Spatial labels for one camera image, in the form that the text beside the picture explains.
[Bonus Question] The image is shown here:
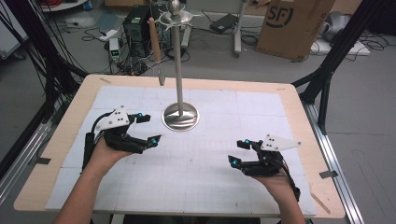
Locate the grey tape piece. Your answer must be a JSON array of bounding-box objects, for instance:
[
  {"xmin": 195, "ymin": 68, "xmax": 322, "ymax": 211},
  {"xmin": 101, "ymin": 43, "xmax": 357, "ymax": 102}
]
[{"xmin": 318, "ymin": 170, "xmax": 339, "ymax": 180}]

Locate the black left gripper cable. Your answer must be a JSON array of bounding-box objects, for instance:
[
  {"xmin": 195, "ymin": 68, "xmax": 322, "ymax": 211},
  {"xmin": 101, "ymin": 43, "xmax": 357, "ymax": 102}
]
[{"xmin": 81, "ymin": 110, "xmax": 110, "ymax": 172}]

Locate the black computer tower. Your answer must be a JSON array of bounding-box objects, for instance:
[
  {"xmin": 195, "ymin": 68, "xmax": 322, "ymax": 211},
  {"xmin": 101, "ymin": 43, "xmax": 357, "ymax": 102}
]
[{"xmin": 122, "ymin": 5, "xmax": 154, "ymax": 59}]

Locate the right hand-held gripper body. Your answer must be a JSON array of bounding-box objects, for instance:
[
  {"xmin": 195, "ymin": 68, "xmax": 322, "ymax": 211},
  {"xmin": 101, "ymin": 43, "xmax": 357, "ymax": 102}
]
[{"xmin": 241, "ymin": 133, "xmax": 303, "ymax": 177}]

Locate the white stand pole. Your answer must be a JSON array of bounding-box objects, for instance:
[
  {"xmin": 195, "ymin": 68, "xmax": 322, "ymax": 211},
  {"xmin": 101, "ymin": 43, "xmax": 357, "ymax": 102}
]
[{"xmin": 233, "ymin": 0, "xmax": 249, "ymax": 59}]

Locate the black metal frame strut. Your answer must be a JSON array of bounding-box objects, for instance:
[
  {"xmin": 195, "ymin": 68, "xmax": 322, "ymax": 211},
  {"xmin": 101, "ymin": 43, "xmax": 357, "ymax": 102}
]
[
  {"xmin": 3, "ymin": 0, "xmax": 90, "ymax": 125},
  {"xmin": 291, "ymin": 0, "xmax": 386, "ymax": 135}
]

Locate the brown cardboard box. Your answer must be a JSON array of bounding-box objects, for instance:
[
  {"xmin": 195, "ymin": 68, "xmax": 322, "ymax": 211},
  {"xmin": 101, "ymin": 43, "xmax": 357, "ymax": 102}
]
[{"xmin": 255, "ymin": 0, "xmax": 336, "ymax": 62}]

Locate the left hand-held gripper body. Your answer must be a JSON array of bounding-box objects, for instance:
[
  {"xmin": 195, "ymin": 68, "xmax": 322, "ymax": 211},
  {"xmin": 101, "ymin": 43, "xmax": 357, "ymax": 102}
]
[{"xmin": 93, "ymin": 105, "xmax": 148, "ymax": 155}]

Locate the aluminium rail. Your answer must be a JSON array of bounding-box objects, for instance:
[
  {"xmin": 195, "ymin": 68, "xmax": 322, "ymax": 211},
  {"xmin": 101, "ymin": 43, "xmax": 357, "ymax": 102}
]
[
  {"xmin": 0, "ymin": 119, "xmax": 55, "ymax": 204},
  {"xmin": 302, "ymin": 102, "xmax": 366, "ymax": 224}
]

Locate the white gridded mat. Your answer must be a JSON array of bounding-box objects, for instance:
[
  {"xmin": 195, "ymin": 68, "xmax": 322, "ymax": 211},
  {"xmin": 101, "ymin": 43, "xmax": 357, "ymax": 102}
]
[{"xmin": 45, "ymin": 85, "xmax": 318, "ymax": 217}]

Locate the metal utensil stand with hooks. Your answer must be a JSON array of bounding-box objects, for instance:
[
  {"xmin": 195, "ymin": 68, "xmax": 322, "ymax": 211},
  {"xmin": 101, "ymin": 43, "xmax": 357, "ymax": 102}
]
[{"xmin": 154, "ymin": 0, "xmax": 201, "ymax": 133}]

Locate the flat black box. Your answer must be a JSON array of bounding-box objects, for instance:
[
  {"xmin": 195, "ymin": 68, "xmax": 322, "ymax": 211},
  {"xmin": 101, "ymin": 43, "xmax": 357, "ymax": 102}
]
[{"xmin": 209, "ymin": 12, "xmax": 238, "ymax": 35}]

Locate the person's right hand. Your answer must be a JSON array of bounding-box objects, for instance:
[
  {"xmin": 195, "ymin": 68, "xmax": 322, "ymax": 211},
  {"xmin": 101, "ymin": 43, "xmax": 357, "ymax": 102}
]
[{"xmin": 251, "ymin": 172, "xmax": 294, "ymax": 203}]

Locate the small device with green display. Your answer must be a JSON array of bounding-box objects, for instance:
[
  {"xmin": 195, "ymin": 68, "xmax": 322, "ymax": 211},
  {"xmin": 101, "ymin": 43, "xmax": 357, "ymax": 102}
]
[{"xmin": 108, "ymin": 37, "xmax": 121, "ymax": 63}]

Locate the thin wooden stick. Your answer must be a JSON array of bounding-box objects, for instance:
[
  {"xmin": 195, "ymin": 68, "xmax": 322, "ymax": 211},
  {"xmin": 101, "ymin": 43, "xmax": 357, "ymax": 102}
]
[{"xmin": 310, "ymin": 191, "xmax": 332, "ymax": 216}]

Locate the white power strip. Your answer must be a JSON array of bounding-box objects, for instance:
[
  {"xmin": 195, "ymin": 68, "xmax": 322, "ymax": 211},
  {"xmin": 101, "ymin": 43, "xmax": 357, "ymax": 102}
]
[{"xmin": 98, "ymin": 28, "xmax": 120, "ymax": 43}]

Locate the person's left hand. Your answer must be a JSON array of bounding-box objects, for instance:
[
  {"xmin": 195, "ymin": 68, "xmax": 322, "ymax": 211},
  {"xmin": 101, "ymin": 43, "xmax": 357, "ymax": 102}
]
[{"xmin": 89, "ymin": 137, "xmax": 134, "ymax": 175}]

